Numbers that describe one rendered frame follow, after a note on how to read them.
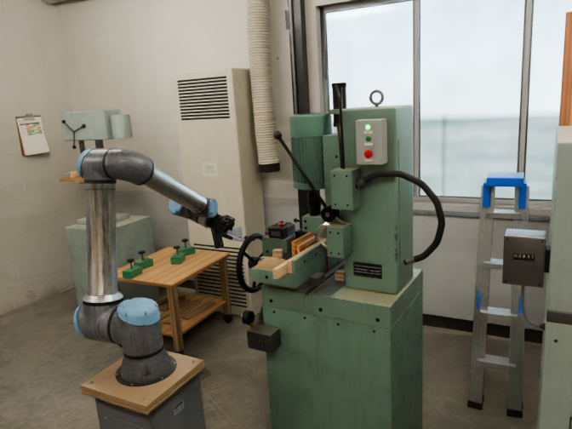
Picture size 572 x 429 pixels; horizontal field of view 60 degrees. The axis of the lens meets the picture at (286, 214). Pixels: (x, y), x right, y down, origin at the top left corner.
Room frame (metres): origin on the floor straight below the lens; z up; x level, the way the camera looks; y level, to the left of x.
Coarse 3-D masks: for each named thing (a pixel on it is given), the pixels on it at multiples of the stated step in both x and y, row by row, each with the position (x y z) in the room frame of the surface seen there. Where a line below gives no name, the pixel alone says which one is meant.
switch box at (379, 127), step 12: (360, 120) 1.79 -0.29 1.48; (372, 120) 1.77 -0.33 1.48; (384, 120) 1.77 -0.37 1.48; (360, 132) 1.79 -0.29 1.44; (372, 132) 1.77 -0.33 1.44; (384, 132) 1.77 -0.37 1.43; (360, 144) 1.79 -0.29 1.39; (384, 144) 1.77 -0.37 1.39; (360, 156) 1.79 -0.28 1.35; (372, 156) 1.77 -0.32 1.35; (384, 156) 1.77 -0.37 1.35
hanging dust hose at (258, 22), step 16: (256, 0) 3.44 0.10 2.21; (256, 16) 3.44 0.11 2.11; (256, 32) 3.44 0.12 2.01; (256, 48) 3.45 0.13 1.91; (256, 64) 3.44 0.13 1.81; (256, 80) 3.44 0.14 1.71; (256, 96) 3.44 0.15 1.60; (256, 112) 3.45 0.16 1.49; (272, 112) 3.46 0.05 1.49; (256, 128) 3.47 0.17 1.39; (272, 128) 3.45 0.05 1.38; (256, 144) 3.48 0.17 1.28; (272, 144) 3.45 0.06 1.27; (272, 160) 3.43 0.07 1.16
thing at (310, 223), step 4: (304, 216) 2.08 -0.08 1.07; (308, 216) 2.07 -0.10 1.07; (312, 216) 2.07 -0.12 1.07; (316, 216) 2.06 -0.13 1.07; (320, 216) 2.06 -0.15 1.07; (304, 220) 2.07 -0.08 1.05; (308, 220) 2.07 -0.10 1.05; (312, 220) 2.06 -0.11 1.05; (316, 220) 2.05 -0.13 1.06; (320, 220) 2.04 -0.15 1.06; (304, 224) 2.08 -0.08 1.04; (308, 224) 2.07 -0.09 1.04; (312, 224) 2.06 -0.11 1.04; (316, 224) 2.05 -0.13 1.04; (320, 224) 2.04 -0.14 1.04; (304, 228) 2.08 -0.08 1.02; (308, 228) 2.07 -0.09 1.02; (312, 228) 2.06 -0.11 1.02; (316, 228) 2.05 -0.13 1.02; (316, 232) 2.05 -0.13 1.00
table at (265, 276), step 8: (264, 256) 2.17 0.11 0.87; (288, 256) 2.05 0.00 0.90; (328, 256) 2.08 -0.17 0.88; (312, 264) 1.95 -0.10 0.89; (320, 264) 2.01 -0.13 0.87; (256, 272) 1.92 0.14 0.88; (264, 272) 1.90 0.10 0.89; (272, 272) 1.88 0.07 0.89; (304, 272) 1.89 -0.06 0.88; (312, 272) 1.95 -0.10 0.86; (256, 280) 1.92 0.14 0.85; (264, 280) 1.90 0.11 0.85; (272, 280) 1.88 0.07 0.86; (280, 280) 1.86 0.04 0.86; (288, 280) 1.84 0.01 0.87; (296, 280) 1.83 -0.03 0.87; (304, 280) 1.89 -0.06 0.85
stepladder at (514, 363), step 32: (480, 224) 2.30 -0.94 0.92; (480, 256) 2.28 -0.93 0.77; (480, 288) 2.25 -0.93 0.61; (512, 288) 2.19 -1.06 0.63; (480, 320) 2.23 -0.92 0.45; (512, 320) 2.14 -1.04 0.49; (480, 352) 2.20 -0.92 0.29; (512, 352) 2.14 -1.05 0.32; (480, 384) 2.18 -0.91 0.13; (512, 384) 2.12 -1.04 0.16; (512, 416) 2.09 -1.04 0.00
